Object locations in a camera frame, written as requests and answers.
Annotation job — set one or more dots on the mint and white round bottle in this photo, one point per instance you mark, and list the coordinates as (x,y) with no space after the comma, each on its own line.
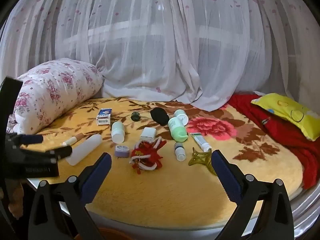
(182,118)

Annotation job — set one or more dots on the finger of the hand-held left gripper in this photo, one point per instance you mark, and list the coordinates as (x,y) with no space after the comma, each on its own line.
(32,138)
(62,151)

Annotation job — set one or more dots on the white and green tube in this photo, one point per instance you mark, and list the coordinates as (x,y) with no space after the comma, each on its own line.
(200,141)

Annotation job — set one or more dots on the floral white pink pillow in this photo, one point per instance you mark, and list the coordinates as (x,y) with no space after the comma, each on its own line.
(55,87)

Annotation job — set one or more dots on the dark green small bottle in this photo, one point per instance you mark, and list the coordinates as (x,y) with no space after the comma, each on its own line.
(135,116)

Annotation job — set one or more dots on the red blanket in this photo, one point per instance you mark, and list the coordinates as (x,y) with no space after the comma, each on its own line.
(287,140)

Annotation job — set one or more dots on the yellow cartoon pillow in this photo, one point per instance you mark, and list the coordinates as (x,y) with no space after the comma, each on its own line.
(287,110)

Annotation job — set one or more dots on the yellow floral plush blanket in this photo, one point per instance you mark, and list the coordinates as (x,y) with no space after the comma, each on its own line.
(162,192)

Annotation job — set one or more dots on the red and white knit ornament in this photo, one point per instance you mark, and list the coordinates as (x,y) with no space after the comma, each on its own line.
(147,155)

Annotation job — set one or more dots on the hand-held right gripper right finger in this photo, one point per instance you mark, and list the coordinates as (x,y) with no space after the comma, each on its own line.
(226,176)

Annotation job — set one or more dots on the small white blue-label bottle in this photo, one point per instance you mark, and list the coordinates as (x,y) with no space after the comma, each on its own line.
(180,152)

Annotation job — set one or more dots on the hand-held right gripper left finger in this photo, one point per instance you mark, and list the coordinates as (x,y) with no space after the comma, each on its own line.
(98,172)

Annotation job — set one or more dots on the long white plastic bottle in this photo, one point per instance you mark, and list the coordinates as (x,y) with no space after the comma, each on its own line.
(85,147)

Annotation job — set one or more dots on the beige and white stick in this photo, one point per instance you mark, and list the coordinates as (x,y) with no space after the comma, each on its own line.
(76,138)

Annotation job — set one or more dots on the blue and white small box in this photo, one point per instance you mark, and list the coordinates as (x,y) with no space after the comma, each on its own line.
(103,116)

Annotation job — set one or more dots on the white square case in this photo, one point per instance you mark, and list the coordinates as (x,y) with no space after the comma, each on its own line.
(148,133)

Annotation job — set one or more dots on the light green bottle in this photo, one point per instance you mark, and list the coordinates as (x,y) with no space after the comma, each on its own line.
(177,130)

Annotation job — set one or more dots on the olive translucent hair claw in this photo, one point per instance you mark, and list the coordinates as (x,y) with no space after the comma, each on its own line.
(197,158)

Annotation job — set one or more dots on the black sock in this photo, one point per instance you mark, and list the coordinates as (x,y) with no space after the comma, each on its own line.
(160,116)

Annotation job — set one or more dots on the small purple box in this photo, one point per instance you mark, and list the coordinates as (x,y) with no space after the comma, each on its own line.
(122,151)

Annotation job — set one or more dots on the person's left hand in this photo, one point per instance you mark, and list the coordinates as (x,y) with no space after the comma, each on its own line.
(15,195)

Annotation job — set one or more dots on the short white plastic bottle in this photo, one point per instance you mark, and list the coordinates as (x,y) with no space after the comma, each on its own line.
(117,132)

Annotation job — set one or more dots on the white sheer petal-print curtain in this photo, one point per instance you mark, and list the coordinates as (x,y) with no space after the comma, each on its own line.
(160,42)

